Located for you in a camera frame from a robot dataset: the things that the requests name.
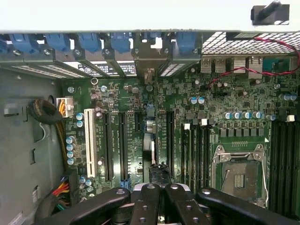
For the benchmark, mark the black RAM slot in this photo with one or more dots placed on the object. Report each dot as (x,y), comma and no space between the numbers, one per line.
(185,154)
(195,154)
(297,164)
(273,164)
(290,164)
(282,164)

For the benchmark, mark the long expansion slot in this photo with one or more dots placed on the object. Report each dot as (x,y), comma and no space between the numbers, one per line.
(123,145)
(170,143)
(107,145)

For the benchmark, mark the black plastic block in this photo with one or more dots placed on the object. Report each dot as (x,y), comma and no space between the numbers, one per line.
(269,14)

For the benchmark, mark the green motherboard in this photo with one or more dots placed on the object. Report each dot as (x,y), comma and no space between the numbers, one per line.
(234,100)

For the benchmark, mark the white expansion slot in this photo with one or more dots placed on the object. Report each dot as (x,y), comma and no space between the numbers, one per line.
(90,143)

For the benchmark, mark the blue card retention clip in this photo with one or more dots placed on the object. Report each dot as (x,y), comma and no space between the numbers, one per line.
(57,42)
(22,42)
(2,44)
(90,42)
(186,42)
(120,41)

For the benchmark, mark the silver network port block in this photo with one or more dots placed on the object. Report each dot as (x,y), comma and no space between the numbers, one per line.
(246,65)

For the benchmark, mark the CPU socket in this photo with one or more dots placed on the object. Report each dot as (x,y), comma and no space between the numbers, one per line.
(239,182)

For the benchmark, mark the teal port block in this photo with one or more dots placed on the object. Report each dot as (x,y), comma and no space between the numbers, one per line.
(279,66)

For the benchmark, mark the metal locking lever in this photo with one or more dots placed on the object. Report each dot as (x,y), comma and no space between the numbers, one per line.
(266,185)

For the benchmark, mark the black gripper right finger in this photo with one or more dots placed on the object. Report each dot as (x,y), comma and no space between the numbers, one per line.
(187,211)

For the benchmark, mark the short expansion slot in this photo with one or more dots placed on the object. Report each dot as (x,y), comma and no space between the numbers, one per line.
(137,120)

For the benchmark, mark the open grey PC case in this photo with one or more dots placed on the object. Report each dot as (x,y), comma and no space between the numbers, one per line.
(23,58)

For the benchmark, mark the silver USB port block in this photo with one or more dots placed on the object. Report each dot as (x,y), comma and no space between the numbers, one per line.
(213,65)

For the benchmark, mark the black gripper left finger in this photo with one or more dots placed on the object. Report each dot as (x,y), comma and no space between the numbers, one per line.
(145,206)

